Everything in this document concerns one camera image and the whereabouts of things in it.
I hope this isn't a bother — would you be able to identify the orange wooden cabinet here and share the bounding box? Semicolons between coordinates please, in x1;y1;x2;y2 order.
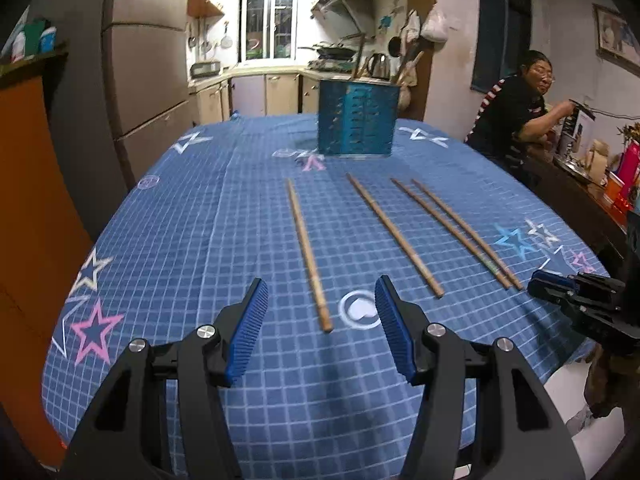
1;52;92;466

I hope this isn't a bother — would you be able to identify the seated person black top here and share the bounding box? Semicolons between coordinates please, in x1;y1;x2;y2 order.
464;50;576;185

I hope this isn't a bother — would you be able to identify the hanging white plastic bag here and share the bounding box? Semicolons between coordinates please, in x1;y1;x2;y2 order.
420;3;449;44

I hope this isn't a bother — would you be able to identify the framed wall picture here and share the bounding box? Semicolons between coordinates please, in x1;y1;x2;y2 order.
592;3;639;73

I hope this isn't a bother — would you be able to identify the black wok on stove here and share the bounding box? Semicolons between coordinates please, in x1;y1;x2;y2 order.
298;44;356;61

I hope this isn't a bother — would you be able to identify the blue star grid tablecloth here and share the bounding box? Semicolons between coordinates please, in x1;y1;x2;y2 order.
41;115;603;479

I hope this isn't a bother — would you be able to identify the dark wooden side table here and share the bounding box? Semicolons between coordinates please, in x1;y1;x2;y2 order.
524;157;627;278

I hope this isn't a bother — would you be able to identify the silver refrigerator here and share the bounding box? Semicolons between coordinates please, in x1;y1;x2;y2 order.
32;0;191;238

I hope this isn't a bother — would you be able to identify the silver toaster oven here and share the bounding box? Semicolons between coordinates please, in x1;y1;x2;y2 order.
190;60;222;79

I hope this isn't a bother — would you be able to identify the dark patterned chopstick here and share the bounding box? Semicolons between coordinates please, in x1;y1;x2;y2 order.
411;179;524;290
390;178;515;289

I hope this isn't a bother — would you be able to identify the range hood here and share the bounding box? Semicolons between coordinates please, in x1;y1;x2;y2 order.
311;0;375;39

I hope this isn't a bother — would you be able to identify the steel electric kettle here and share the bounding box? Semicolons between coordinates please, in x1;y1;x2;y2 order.
366;52;390;80

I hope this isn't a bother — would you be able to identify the operator right hand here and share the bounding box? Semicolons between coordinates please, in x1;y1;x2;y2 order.
584;344;639;425

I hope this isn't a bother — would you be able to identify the teal perforated utensil holder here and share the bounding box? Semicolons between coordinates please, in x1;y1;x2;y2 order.
318;80;399;156

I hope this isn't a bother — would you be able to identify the kitchen window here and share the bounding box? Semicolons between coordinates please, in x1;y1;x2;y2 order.
239;0;298;62

